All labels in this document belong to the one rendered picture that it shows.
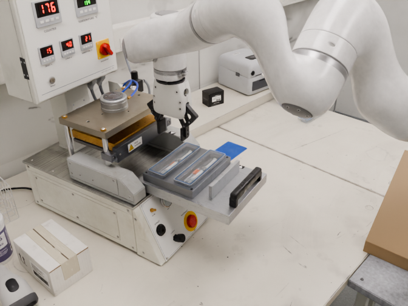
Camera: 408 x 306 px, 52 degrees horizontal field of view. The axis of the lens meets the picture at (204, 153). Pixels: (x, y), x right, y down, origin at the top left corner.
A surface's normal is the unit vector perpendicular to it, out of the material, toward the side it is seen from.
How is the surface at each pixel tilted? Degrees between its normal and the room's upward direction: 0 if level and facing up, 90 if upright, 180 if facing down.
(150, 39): 74
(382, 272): 0
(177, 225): 65
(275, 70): 88
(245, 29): 107
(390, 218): 44
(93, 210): 90
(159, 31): 70
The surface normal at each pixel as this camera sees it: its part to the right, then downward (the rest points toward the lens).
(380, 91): -0.55, 0.23
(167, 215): 0.76, -0.12
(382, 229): -0.44, -0.33
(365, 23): 0.41, 0.14
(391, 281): -0.01, -0.86
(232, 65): -0.76, 0.28
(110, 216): -0.54, 0.43
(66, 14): 0.85, 0.27
